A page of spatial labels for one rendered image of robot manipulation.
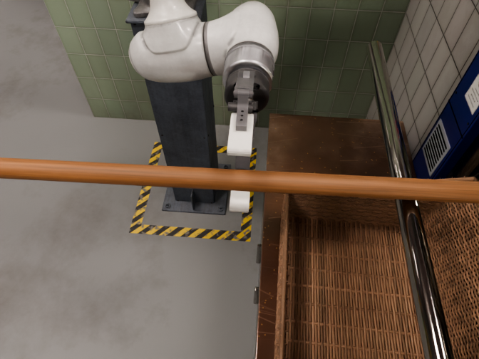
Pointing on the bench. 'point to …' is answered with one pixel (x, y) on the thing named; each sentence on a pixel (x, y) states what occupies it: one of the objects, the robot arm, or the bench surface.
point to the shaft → (241, 180)
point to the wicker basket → (368, 210)
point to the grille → (435, 147)
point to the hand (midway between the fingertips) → (239, 179)
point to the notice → (473, 95)
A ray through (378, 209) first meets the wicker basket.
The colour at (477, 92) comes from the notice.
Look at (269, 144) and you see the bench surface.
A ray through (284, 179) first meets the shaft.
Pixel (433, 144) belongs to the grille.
